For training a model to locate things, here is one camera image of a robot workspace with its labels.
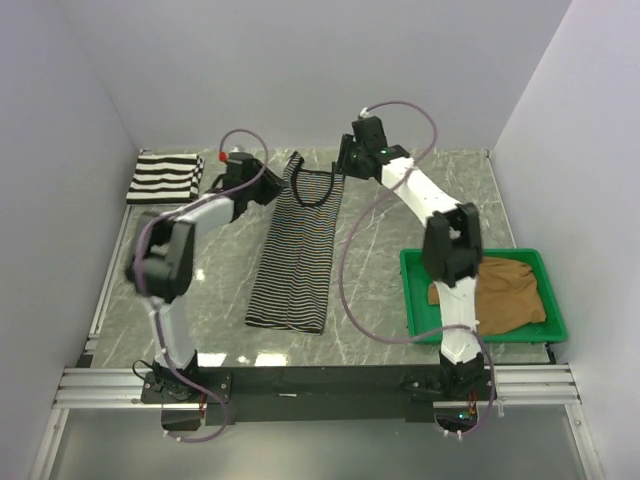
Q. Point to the tan tank top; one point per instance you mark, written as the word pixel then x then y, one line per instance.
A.
pixel 505 296

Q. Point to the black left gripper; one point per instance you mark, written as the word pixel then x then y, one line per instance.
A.
pixel 273 184

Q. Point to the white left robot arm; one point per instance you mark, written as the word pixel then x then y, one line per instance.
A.
pixel 161 265

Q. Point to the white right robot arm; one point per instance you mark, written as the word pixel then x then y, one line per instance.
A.
pixel 452 246

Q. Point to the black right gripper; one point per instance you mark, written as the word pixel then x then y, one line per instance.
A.
pixel 341 165

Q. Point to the thin striped black tank top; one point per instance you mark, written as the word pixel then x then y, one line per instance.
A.
pixel 291 287

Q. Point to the green plastic bin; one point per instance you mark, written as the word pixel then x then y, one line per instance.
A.
pixel 424 310

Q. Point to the aluminium rail frame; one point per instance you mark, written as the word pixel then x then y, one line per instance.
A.
pixel 98 429

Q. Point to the wide striped black white tank top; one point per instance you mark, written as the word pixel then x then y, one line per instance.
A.
pixel 165 179

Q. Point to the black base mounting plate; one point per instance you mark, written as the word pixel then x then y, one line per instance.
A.
pixel 270 394

